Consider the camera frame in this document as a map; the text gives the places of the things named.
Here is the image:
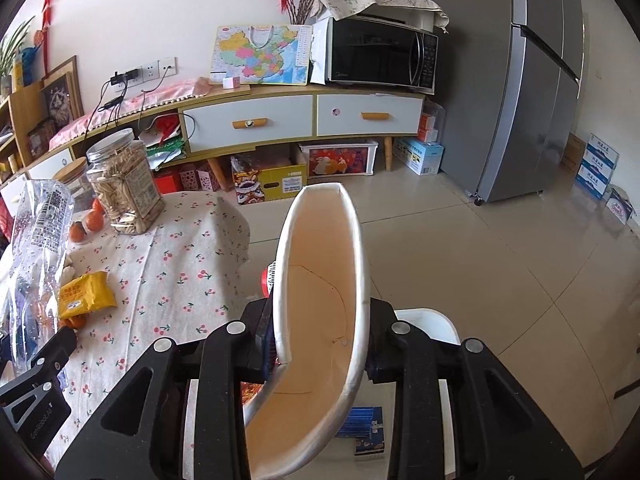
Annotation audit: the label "black cables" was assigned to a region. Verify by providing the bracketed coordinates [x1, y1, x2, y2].
[82, 77, 198, 151]

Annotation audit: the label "clear printed plastic bag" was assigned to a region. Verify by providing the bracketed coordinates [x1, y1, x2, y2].
[0, 180, 76, 376]

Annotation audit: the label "blue printed packet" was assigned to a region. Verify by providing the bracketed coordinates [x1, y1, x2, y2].
[337, 405, 386, 461]

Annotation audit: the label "framed picture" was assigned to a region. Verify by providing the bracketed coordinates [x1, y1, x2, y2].
[40, 56, 85, 128]

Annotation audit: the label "yellow lion print box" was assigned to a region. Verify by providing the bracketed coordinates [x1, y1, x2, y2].
[231, 155, 308, 206]

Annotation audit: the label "wooden sideboard cabinet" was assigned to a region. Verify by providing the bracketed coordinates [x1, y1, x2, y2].
[0, 80, 426, 196]

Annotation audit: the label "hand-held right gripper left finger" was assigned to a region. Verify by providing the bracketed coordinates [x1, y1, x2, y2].
[54, 297, 278, 480]

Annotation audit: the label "white cabinet drawer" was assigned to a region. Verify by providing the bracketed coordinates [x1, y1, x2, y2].
[180, 94, 315, 153]
[316, 94, 425, 137]
[27, 147, 76, 181]

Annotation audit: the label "green potted plant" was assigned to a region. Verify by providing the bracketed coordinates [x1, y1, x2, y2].
[0, 15, 36, 78]

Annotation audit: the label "pink runner cloth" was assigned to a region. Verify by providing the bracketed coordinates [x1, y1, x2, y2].
[48, 77, 211, 151]

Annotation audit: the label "cherry print tablecloth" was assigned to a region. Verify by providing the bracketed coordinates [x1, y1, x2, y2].
[0, 190, 251, 471]

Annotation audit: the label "map print gift bag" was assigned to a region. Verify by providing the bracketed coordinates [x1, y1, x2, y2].
[209, 24, 313, 87]

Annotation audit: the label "glass jar with bamboo lid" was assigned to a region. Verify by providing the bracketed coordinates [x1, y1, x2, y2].
[52, 156, 108, 246]

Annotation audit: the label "orange white boxes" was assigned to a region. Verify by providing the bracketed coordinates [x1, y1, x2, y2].
[417, 112, 441, 143]

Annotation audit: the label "black microwave oven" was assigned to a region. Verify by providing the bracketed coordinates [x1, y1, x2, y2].
[325, 16, 440, 95]

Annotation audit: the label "red and green packet bundle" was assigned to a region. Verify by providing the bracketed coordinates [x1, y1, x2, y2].
[137, 112, 188, 171]

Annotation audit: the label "yellow snack packet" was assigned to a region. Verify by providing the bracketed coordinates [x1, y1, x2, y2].
[57, 271, 118, 320]

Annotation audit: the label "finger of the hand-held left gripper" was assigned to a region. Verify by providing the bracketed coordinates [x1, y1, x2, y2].
[0, 327, 78, 466]

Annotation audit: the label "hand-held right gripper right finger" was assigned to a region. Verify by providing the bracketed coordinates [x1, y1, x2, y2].
[367, 297, 583, 480]

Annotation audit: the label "dark tin box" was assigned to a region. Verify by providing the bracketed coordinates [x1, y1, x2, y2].
[27, 120, 56, 158]

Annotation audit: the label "white paper bag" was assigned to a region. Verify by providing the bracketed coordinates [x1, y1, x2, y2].
[309, 20, 331, 85]

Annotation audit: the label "red chilli string ornament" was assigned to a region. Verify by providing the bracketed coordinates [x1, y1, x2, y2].
[42, 0, 61, 76]

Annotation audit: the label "wooden shelf unit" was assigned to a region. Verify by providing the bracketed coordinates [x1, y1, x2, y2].
[0, 55, 86, 186]

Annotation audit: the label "brown cardboard box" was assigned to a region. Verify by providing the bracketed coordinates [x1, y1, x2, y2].
[559, 132, 587, 175]

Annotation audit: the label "grey refrigerator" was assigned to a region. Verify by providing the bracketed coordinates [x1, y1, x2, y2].
[427, 0, 586, 206]

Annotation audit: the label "white paper noodle bowl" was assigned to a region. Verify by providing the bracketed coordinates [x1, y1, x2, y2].
[240, 182, 372, 480]

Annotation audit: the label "blue white carton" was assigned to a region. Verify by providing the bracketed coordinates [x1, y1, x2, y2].
[605, 186, 636, 226]
[574, 172, 608, 201]
[392, 136, 446, 176]
[584, 133, 621, 161]
[579, 157, 615, 181]

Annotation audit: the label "white rabbit print box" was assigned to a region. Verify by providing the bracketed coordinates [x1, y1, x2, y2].
[299, 141, 377, 177]

